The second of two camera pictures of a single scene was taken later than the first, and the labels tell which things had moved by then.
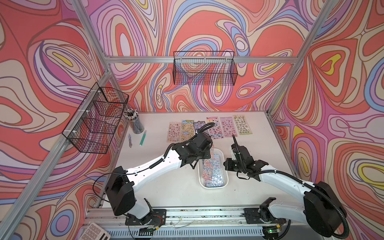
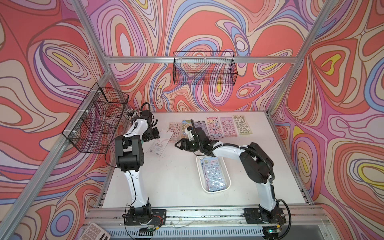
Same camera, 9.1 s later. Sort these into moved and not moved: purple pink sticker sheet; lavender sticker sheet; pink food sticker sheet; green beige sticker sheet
Moved: lavender sticker sheet
Not moved: green beige sticker sheet; purple pink sticker sheet; pink food sticker sheet
